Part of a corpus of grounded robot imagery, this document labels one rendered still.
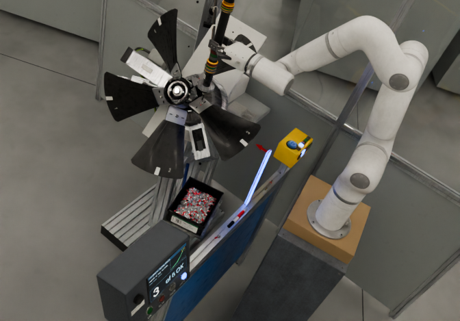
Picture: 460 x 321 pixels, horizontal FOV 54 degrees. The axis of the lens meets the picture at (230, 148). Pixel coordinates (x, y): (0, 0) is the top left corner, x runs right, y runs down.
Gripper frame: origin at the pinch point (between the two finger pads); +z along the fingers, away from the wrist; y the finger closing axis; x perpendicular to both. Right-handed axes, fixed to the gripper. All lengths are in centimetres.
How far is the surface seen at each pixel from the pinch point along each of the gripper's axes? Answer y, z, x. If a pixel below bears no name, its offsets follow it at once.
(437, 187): 70, -99, -50
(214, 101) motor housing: 12.5, 0.7, -35.2
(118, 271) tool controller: -79, -33, -25
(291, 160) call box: 21, -40, -46
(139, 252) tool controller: -71, -32, -25
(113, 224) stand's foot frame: -6, 31, -141
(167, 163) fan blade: -18, -2, -52
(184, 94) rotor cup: -4.5, 6.1, -26.4
